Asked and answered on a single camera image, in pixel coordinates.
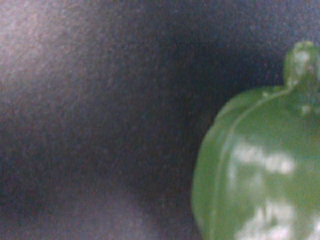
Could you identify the green toy capsicum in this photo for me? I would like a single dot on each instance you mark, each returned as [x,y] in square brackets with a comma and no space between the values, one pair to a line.
[257,174]

